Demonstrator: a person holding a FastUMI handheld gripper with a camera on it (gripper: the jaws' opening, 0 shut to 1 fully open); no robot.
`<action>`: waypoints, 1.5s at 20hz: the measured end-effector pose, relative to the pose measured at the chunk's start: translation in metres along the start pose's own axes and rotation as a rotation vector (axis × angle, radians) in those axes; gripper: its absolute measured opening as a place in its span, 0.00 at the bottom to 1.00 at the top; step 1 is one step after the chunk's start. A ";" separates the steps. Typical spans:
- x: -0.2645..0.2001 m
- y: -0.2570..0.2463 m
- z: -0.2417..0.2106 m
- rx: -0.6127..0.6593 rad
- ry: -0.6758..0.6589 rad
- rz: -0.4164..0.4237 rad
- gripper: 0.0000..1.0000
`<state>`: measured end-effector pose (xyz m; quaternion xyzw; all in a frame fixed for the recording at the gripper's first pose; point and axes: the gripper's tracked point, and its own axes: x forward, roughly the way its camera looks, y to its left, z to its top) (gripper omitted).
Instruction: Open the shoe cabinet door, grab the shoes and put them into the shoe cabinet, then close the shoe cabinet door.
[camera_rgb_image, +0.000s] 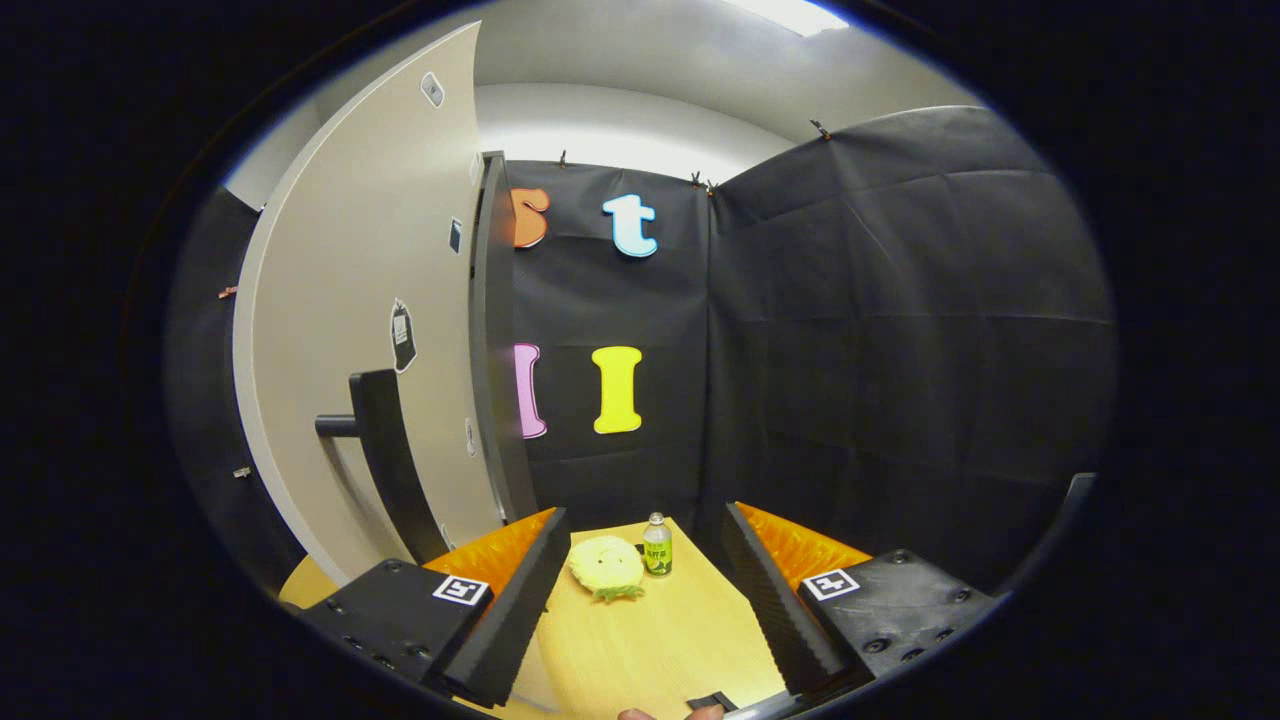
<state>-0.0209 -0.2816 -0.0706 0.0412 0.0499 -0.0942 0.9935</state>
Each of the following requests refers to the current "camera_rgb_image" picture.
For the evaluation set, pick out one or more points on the grey shoe cabinet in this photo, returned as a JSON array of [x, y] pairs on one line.
[[495, 350]]

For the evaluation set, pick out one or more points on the beige shoe cabinet door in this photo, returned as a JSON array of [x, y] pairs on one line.
[[340, 250]]

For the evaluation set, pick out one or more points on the long ceiling light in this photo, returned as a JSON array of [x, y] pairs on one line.
[[790, 15]]

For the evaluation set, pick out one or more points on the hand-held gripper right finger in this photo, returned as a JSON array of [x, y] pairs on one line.
[[775, 610]]

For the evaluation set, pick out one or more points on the green drink bottle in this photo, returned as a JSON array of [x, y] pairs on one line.
[[657, 555]]

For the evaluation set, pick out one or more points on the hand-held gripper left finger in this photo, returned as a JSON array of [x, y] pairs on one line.
[[518, 610]]

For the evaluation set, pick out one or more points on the black backdrop cloth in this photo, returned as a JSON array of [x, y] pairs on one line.
[[850, 350]]

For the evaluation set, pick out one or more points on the yellow plush toy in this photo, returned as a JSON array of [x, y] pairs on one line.
[[605, 565]]

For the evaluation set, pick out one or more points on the small black flat object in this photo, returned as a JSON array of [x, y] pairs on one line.
[[712, 700]]

